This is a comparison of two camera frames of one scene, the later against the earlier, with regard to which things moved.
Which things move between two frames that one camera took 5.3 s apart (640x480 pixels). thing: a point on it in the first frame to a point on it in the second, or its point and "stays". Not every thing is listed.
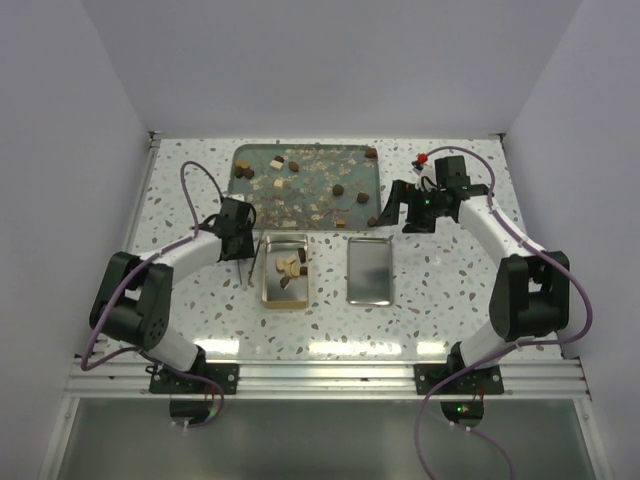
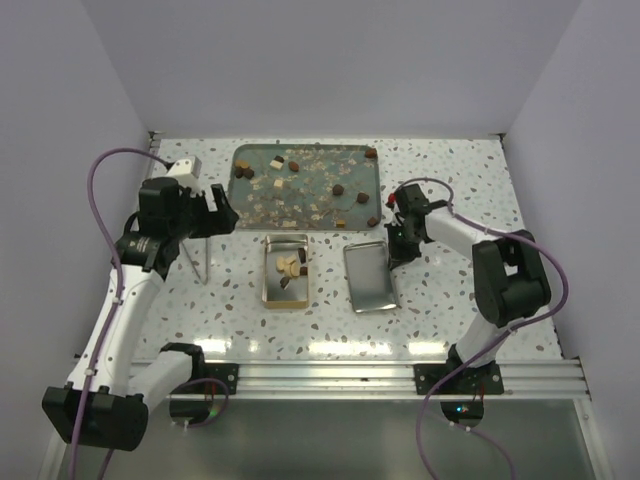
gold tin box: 295,294 stays
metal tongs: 253,261 to 206,262
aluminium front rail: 332,379 stays
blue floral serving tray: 309,186 stays
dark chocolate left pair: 244,172 stays
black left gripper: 246,250 to 217,222
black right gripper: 398,194 to 397,255
